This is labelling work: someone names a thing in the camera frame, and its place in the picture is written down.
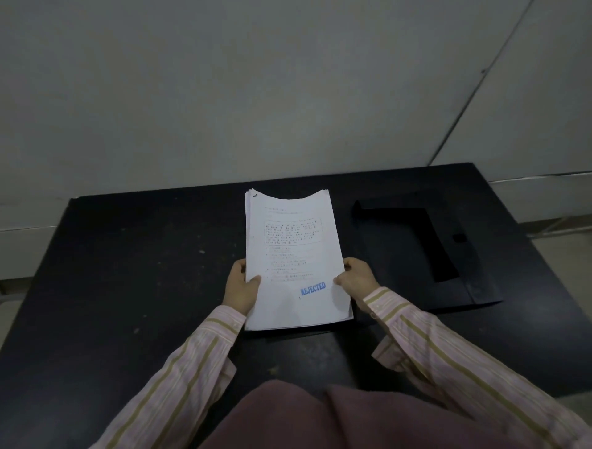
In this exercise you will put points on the person's right hand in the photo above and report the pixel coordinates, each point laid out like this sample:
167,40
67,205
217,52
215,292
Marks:
358,284

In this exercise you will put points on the person's left hand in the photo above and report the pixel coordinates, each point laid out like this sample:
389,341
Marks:
238,292

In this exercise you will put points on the person's right thumb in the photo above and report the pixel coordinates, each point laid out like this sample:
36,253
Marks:
341,279

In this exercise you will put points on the person's left thumb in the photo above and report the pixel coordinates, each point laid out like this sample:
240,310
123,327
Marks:
254,281

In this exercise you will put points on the stack of white printed papers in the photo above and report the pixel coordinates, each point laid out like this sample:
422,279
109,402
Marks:
291,240

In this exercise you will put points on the person's right forearm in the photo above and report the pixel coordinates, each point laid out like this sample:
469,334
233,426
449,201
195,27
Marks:
462,365

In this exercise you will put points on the person's left forearm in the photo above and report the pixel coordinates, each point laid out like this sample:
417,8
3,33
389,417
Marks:
180,384

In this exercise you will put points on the black document folder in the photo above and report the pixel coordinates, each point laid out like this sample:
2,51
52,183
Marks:
416,259

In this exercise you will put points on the person's maroon trousers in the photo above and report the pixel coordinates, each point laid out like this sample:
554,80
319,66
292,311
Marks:
351,421

